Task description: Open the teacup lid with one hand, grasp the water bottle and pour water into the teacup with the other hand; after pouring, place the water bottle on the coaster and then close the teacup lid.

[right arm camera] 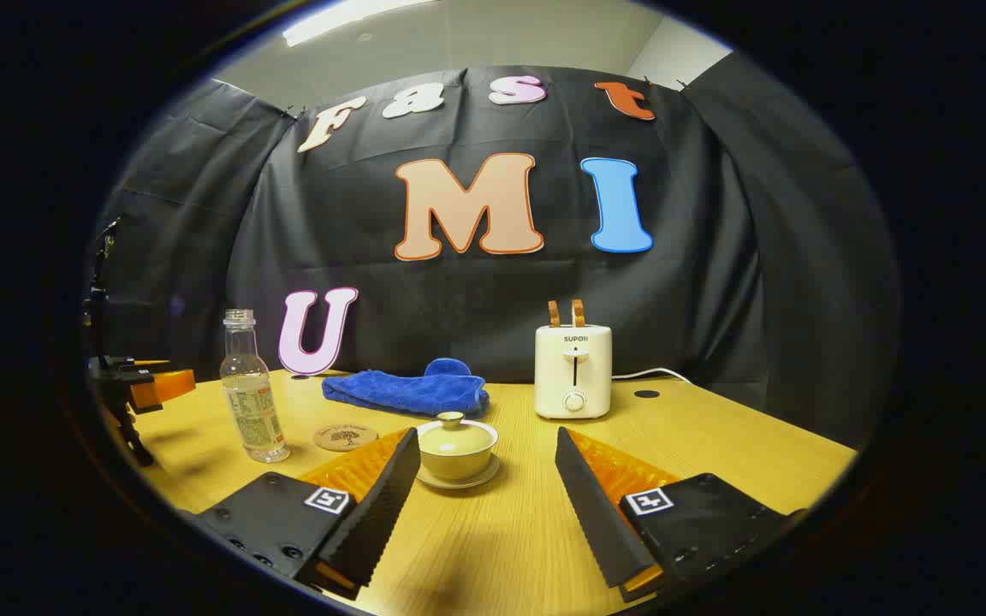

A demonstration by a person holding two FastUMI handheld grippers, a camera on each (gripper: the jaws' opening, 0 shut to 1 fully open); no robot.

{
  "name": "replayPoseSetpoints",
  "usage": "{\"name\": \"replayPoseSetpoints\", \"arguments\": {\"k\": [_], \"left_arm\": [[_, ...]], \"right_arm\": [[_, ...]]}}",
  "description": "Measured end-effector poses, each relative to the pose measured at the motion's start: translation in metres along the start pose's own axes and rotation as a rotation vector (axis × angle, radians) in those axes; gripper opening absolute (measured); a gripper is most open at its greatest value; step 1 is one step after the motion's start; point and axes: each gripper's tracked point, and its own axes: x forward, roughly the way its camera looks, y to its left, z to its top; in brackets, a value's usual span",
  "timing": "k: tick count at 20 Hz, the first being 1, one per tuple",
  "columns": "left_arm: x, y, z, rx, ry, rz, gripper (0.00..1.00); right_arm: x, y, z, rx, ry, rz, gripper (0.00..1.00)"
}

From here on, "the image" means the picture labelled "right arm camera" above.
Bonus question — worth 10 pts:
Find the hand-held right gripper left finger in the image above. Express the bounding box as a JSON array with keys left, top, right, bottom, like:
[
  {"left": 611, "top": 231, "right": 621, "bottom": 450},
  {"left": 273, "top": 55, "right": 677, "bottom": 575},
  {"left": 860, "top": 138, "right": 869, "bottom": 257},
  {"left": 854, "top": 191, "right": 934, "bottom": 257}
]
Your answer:
[{"left": 198, "top": 426, "right": 422, "bottom": 600}]

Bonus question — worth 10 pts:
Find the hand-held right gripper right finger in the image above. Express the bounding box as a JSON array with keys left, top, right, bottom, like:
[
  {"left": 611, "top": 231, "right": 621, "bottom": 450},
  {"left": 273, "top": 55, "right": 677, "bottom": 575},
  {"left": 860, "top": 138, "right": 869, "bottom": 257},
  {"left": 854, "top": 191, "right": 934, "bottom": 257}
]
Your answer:
[{"left": 555, "top": 426, "right": 806, "bottom": 604}]

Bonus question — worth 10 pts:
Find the clear plastic water bottle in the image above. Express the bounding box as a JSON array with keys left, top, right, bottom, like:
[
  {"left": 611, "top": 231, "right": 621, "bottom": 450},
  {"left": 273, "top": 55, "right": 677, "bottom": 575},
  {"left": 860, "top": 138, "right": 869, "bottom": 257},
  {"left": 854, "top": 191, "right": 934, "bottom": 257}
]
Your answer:
[{"left": 219, "top": 309, "right": 291, "bottom": 464}]

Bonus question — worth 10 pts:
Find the round cork coaster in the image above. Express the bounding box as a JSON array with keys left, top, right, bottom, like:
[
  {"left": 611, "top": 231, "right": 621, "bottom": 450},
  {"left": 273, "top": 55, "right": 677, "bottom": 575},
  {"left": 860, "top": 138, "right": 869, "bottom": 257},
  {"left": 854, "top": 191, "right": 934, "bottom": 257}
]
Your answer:
[{"left": 313, "top": 422, "right": 380, "bottom": 453}]

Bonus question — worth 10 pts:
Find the cream ceramic saucer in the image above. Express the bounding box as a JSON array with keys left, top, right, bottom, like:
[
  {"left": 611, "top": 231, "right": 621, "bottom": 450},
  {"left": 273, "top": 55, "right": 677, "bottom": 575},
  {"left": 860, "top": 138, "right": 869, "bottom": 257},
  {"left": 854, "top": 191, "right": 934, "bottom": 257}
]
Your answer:
[{"left": 415, "top": 458, "right": 502, "bottom": 490}]

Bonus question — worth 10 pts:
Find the blue towel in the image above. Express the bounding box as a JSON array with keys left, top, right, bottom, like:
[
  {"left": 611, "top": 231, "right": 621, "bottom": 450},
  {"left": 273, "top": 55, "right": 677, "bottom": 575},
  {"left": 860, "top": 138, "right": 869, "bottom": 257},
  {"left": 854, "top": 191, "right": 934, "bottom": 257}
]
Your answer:
[{"left": 322, "top": 358, "right": 490, "bottom": 419}]

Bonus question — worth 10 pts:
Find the white toaster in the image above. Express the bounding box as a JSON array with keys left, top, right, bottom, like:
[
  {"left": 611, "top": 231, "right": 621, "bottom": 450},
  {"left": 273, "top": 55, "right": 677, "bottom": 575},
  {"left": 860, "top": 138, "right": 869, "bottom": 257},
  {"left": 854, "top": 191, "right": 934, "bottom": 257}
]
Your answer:
[{"left": 534, "top": 324, "right": 613, "bottom": 420}]

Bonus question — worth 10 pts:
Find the black backdrop cloth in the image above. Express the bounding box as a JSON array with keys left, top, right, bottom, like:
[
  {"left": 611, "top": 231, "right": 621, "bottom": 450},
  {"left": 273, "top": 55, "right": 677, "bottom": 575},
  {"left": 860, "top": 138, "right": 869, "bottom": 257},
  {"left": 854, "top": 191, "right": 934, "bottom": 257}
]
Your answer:
[{"left": 86, "top": 64, "right": 900, "bottom": 446}]

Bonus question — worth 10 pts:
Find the white power cable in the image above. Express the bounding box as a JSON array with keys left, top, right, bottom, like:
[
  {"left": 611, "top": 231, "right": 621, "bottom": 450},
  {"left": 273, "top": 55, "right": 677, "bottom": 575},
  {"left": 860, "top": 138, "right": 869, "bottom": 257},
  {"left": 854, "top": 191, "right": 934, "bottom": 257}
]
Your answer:
[{"left": 611, "top": 368, "right": 692, "bottom": 383}]

